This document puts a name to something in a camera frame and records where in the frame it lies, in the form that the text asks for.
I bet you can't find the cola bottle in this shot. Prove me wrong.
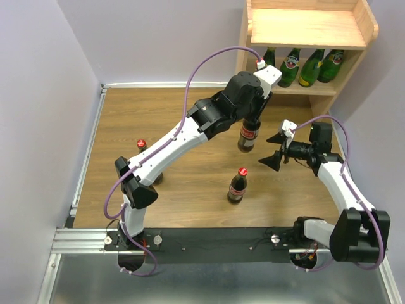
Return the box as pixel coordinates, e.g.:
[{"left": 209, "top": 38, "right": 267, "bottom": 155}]
[
  {"left": 136, "top": 139, "right": 164, "bottom": 186},
  {"left": 227, "top": 167, "right": 248, "bottom": 205},
  {"left": 237, "top": 119, "right": 261, "bottom": 153}
]

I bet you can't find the green bottle red-white label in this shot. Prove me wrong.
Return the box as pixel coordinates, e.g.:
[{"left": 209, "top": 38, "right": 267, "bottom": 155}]
[{"left": 278, "top": 48, "right": 301, "bottom": 88}]

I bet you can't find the green bottle yellow label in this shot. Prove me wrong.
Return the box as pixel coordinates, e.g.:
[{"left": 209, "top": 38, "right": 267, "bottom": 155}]
[{"left": 298, "top": 49, "right": 325, "bottom": 87}]

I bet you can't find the green bottle red-blue label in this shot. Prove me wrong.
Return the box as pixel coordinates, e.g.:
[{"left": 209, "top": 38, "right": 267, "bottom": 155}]
[{"left": 317, "top": 49, "right": 344, "bottom": 83}]

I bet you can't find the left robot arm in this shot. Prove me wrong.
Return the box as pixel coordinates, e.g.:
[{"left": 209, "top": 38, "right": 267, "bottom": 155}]
[{"left": 115, "top": 68, "right": 281, "bottom": 250}]

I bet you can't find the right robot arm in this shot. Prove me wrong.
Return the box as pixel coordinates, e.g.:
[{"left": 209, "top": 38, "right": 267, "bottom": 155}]
[{"left": 259, "top": 120, "right": 390, "bottom": 269}]

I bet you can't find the wooden two-tier shelf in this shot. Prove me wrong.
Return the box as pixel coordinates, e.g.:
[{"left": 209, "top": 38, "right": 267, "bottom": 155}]
[{"left": 239, "top": 1, "right": 379, "bottom": 116}]

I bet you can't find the cola bottle front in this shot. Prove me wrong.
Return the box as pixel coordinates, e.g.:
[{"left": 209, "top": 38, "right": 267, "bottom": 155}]
[{"left": 227, "top": 167, "right": 248, "bottom": 205}]

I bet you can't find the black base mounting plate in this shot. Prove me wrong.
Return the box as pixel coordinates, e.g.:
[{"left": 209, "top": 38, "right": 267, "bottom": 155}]
[{"left": 104, "top": 225, "right": 330, "bottom": 265}]

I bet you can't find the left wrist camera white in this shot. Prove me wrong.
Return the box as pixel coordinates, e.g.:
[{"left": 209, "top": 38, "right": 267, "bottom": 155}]
[{"left": 254, "top": 66, "right": 282, "bottom": 91}]

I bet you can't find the aluminium frame rail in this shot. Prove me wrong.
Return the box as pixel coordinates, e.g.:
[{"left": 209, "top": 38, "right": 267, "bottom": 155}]
[{"left": 39, "top": 87, "right": 401, "bottom": 303}]

